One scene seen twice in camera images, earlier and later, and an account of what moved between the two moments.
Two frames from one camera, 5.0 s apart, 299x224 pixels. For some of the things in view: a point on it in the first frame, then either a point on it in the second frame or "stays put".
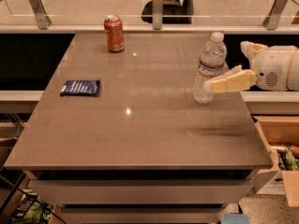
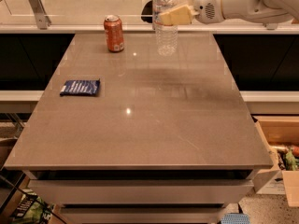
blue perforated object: [234, 218] stays put
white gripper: [273, 66] → [207, 7]
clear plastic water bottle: [212, 64] → [163, 0]
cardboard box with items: [281, 136] stays put
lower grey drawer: [146, 215] stays put
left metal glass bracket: [43, 21] stays put
